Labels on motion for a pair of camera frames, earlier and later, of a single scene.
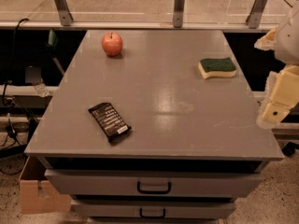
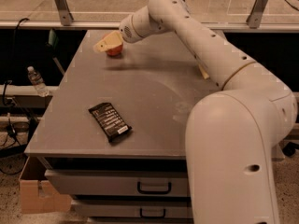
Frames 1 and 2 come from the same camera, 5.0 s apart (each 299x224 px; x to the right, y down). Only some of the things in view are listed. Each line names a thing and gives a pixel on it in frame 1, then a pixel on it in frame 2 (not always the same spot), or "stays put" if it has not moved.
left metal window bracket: x=62 y=4 stays put
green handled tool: x=52 y=43 stays put
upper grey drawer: x=153 y=183 stays put
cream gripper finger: x=284 y=95 to x=110 y=41
